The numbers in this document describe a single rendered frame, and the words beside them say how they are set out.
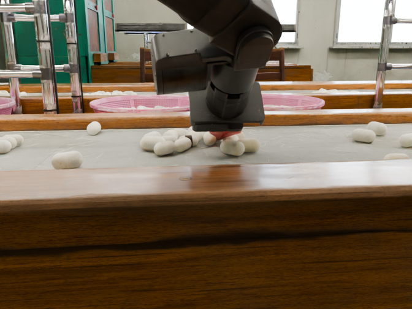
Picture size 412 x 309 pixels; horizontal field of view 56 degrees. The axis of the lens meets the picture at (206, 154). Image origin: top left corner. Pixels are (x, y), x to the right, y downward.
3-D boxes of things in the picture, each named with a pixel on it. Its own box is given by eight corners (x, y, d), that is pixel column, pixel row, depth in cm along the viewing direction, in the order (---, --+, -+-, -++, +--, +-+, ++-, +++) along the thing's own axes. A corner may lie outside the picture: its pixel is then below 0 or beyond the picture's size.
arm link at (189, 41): (279, 34, 37) (256, -28, 40) (157, 45, 35) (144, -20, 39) (254, 106, 47) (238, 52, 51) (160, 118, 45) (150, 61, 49)
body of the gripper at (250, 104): (187, 89, 56) (190, 54, 50) (257, 89, 57) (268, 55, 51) (190, 128, 53) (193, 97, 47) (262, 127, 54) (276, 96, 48)
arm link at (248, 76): (271, 60, 43) (257, 21, 45) (209, 66, 42) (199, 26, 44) (258, 96, 49) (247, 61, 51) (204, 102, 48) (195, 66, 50)
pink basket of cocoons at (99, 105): (227, 146, 88) (227, 104, 85) (108, 161, 76) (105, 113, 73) (179, 126, 111) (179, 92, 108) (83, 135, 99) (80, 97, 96)
